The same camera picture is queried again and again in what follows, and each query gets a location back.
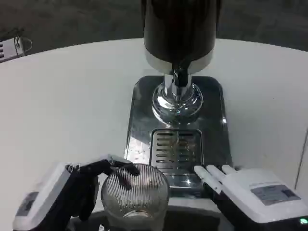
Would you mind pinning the clear ribbed glass cup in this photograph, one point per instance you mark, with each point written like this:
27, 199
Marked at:
134, 192

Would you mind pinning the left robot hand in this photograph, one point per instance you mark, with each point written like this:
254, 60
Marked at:
72, 190

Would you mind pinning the steel drip tray with grid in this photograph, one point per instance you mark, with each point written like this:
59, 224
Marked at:
178, 134

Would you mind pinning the black drink dispenser with tap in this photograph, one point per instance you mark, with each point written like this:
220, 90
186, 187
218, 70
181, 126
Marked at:
179, 48

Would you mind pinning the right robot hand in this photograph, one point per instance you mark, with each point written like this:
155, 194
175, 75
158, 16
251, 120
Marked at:
252, 199

